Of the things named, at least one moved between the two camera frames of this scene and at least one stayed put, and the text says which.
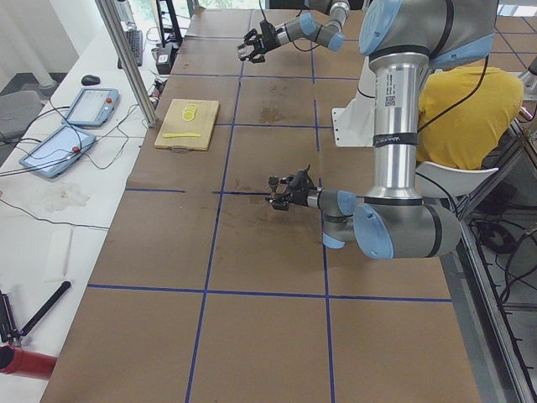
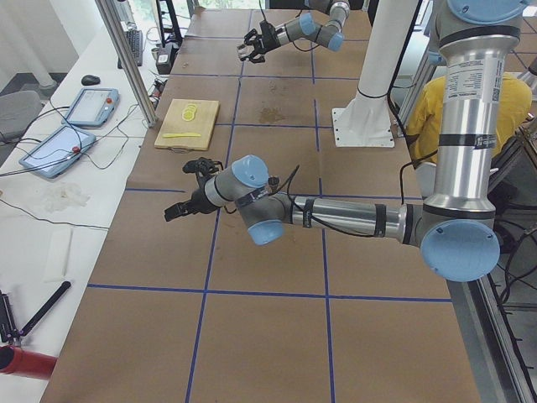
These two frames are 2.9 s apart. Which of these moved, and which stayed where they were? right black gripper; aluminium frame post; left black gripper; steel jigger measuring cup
Moved: left black gripper
Stayed: right black gripper; steel jigger measuring cup; aluminium frame post
